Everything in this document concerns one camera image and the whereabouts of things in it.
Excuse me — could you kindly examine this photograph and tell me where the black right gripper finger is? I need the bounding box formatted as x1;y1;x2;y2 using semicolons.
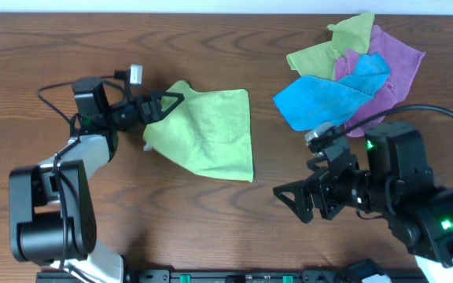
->
273;180;308;197
273;187;314;224

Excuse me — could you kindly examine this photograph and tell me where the light green microfiber cloth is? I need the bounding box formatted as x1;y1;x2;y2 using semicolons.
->
142;80;254;182

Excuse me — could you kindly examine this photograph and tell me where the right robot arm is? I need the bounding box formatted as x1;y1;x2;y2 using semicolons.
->
273;122;453;282

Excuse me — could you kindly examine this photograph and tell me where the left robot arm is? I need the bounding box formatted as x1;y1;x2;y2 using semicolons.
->
9;72;184;282

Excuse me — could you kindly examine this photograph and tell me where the blue microfiber cloth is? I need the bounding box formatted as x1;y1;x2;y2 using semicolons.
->
273;53;391;131

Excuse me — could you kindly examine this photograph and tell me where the olive green microfiber cloth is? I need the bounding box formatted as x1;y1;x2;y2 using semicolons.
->
286;13;375;81

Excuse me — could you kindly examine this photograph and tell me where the purple microfiber cloth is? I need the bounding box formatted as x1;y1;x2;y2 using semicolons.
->
344;25;425;127

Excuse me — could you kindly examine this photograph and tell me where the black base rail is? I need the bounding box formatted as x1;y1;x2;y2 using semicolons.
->
35;259;432;283

